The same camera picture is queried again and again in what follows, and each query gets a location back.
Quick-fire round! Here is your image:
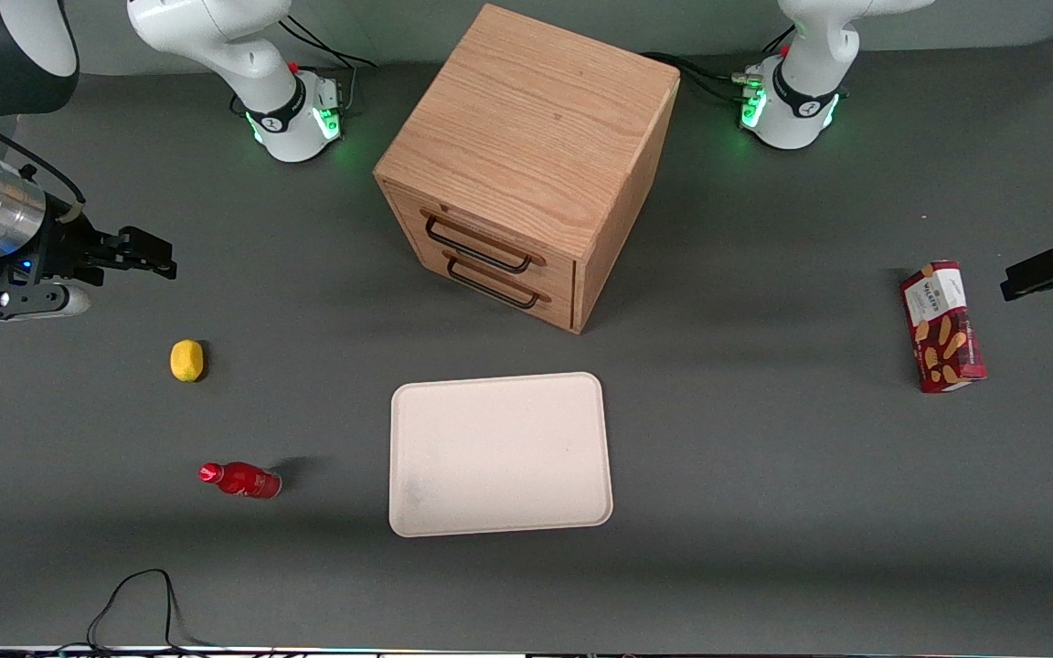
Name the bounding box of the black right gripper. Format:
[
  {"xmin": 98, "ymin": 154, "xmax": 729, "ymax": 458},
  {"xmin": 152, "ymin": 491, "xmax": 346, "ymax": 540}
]
[{"xmin": 31, "ymin": 214, "xmax": 178, "ymax": 292}]

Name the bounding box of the red coke bottle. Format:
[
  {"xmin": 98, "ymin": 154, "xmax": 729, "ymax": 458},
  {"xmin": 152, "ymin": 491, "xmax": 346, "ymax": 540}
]
[{"xmin": 198, "ymin": 462, "xmax": 283, "ymax": 500}]

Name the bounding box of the beige plastic tray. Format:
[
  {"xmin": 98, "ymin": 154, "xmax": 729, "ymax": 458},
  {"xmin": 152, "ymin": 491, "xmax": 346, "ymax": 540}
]
[{"xmin": 388, "ymin": 371, "xmax": 614, "ymax": 538}]

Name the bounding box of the red cookie box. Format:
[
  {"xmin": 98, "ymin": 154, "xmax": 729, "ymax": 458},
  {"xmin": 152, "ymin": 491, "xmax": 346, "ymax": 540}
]
[{"xmin": 899, "ymin": 260, "xmax": 988, "ymax": 395}]

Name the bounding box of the yellow lemon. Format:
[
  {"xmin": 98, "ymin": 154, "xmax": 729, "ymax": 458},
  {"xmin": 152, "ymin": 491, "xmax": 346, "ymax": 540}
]
[{"xmin": 169, "ymin": 339, "xmax": 206, "ymax": 383}]

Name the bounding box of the wooden drawer cabinet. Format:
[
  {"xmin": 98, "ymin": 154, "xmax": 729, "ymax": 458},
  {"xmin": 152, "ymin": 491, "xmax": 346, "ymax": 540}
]
[{"xmin": 373, "ymin": 3, "xmax": 681, "ymax": 335}]

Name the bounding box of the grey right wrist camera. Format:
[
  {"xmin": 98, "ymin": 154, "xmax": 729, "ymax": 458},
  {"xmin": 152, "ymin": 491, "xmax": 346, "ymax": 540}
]
[{"xmin": 0, "ymin": 282, "xmax": 91, "ymax": 324}]

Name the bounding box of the black right base cable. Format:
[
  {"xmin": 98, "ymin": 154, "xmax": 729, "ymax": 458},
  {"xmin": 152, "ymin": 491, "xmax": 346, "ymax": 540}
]
[{"xmin": 278, "ymin": 14, "xmax": 379, "ymax": 70}]

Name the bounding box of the black base cable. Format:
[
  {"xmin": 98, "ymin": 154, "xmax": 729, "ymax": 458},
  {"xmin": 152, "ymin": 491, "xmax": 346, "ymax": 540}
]
[
  {"xmin": 278, "ymin": 14, "xmax": 379, "ymax": 70},
  {"xmin": 641, "ymin": 50, "xmax": 765, "ymax": 103}
]

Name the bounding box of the long black drawer handle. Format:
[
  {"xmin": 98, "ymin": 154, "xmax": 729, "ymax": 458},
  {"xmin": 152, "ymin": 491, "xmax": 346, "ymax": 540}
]
[{"xmin": 422, "ymin": 214, "xmax": 535, "ymax": 275}]

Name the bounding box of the thin black table cable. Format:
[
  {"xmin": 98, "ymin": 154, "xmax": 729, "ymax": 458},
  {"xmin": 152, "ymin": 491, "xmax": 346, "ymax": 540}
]
[{"xmin": 86, "ymin": 568, "xmax": 221, "ymax": 653}]

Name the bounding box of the wooden drawer with long handle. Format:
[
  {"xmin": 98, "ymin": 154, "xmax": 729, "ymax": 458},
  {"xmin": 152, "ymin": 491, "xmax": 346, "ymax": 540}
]
[{"xmin": 388, "ymin": 186, "xmax": 578, "ymax": 295}]

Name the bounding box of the short black drawer handle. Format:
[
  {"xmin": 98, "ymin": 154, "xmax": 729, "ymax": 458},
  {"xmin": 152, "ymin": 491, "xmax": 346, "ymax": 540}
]
[{"xmin": 445, "ymin": 256, "xmax": 542, "ymax": 311}]

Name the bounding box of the wooden drawer with short handle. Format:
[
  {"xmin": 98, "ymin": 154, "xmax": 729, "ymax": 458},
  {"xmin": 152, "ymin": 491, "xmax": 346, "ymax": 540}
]
[{"xmin": 412, "ymin": 245, "xmax": 577, "ymax": 332}]

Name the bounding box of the black left base cable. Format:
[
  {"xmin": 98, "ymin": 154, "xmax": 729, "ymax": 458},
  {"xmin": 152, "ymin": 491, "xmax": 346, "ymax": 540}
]
[{"xmin": 641, "ymin": 50, "xmax": 765, "ymax": 103}]

